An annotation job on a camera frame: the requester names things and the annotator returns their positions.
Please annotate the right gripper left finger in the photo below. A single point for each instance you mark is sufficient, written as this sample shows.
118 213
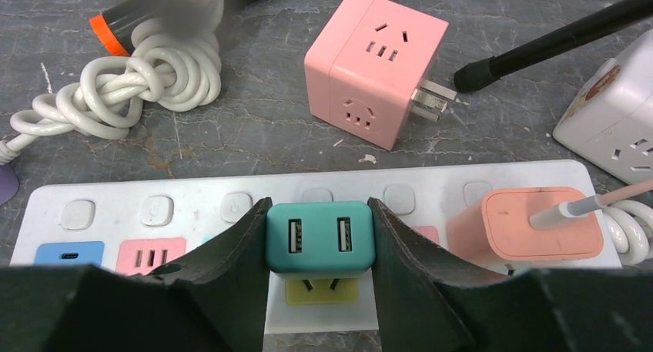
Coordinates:
211 299

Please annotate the black microphone orange end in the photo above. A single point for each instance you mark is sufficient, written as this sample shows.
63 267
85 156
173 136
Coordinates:
114 26

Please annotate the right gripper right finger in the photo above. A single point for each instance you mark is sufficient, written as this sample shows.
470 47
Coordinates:
428 299

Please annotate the salmon pink usb charger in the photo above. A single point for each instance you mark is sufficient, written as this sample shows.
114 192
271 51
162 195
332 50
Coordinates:
495 231

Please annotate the teal usb charger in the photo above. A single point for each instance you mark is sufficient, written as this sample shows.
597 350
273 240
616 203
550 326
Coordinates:
323 240

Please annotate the white multicolour power strip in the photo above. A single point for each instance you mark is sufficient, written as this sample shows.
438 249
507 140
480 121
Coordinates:
134 227

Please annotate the pink cube socket adapter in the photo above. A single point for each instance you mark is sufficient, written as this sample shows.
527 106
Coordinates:
363 69

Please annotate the white cube socket adapter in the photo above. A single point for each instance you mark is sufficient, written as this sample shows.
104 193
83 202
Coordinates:
609 122

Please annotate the purple power strip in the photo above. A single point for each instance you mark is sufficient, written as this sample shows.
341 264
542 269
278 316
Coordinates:
9 183

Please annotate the black music stand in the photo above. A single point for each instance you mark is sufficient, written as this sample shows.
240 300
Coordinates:
478 75

